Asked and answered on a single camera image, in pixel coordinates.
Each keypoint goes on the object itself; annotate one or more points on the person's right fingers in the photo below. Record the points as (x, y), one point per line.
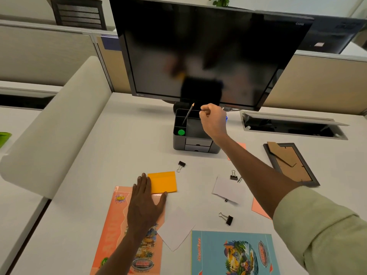
(207, 110)

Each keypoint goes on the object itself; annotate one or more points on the beige cubicle partition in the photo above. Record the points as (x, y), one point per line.
(321, 83)
(114, 68)
(43, 54)

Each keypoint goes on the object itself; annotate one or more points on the person's left thumb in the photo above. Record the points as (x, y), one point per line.
(162, 201)

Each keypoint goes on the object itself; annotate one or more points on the white rounded desk divider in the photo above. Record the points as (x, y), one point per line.
(63, 123)

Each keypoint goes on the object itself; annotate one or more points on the green plastic object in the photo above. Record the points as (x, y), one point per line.
(4, 138)

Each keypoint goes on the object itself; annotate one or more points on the salmon paper sheet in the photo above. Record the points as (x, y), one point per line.
(242, 145)
(259, 210)

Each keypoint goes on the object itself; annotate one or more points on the person's left little finger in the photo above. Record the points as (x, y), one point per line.
(134, 193)

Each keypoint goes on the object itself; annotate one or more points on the black computer monitor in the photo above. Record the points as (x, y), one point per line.
(200, 45)

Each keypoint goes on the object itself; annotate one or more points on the white paper sheet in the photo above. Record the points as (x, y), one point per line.
(229, 189)
(176, 229)

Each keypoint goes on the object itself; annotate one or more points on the pencil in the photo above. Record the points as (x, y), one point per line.
(187, 114)

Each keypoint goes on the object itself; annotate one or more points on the person's left middle finger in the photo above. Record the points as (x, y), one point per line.
(143, 185)

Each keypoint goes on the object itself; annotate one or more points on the dark picture frame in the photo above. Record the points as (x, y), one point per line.
(292, 166)

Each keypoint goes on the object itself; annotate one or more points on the person's left hand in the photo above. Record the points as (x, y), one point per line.
(142, 207)

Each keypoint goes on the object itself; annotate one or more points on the person's right forearm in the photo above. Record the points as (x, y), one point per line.
(255, 174)

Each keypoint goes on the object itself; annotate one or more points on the orange illustrated booklet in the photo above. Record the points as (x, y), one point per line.
(114, 234)

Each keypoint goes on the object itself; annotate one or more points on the person's right hand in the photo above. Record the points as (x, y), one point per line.
(214, 121)

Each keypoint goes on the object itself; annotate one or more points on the green round cap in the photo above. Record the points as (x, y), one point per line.
(181, 132)

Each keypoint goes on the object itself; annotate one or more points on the orange sticky note pad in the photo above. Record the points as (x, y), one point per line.
(164, 182)

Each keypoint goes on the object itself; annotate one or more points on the blue illustrated booklet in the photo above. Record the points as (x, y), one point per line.
(212, 254)

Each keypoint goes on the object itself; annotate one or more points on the black desk organizer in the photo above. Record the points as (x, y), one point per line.
(195, 140)

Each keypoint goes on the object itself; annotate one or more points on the green plant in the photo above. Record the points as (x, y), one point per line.
(220, 1)

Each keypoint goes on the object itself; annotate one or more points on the black monitor stand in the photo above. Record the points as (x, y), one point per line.
(177, 107)

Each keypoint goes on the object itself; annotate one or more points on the person's left forearm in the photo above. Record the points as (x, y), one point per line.
(123, 254)

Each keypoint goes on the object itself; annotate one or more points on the black monitor back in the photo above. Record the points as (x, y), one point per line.
(329, 32)

